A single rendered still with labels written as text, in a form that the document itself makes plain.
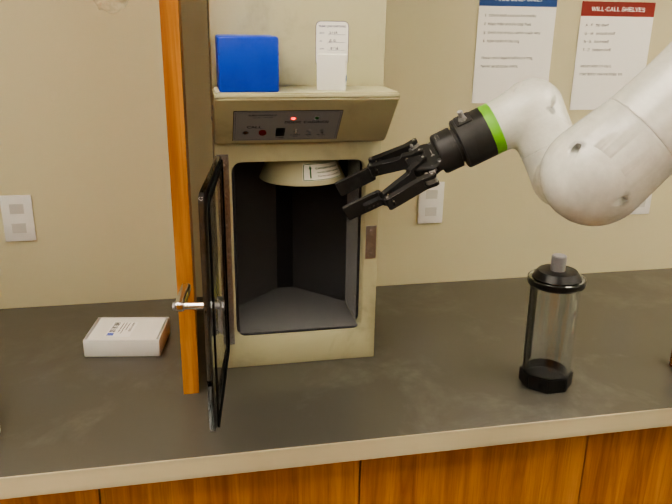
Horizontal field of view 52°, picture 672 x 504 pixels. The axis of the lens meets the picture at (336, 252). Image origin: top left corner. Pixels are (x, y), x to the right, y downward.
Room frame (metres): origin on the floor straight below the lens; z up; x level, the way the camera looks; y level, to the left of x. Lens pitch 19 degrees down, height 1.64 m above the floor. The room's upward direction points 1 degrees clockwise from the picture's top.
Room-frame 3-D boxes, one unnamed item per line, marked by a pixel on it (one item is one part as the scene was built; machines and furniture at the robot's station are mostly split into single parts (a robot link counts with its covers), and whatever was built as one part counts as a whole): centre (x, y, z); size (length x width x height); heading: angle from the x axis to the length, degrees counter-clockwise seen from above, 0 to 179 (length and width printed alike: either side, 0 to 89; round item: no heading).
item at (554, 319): (1.25, -0.42, 1.06); 0.11 x 0.11 x 0.21
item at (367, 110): (1.26, 0.06, 1.46); 0.32 x 0.11 x 0.10; 102
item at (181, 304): (1.04, 0.23, 1.20); 0.10 x 0.05 x 0.03; 4
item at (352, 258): (1.44, 0.10, 1.19); 0.26 x 0.24 x 0.35; 102
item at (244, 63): (1.24, 0.16, 1.56); 0.10 x 0.10 x 0.09; 12
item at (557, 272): (1.25, -0.42, 1.18); 0.09 x 0.09 x 0.07
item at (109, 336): (1.39, 0.45, 0.96); 0.16 x 0.12 x 0.04; 93
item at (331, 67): (1.27, 0.01, 1.54); 0.05 x 0.05 x 0.06; 87
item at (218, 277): (1.12, 0.21, 1.19); 0.30 x 0.01 x 0.40; 4
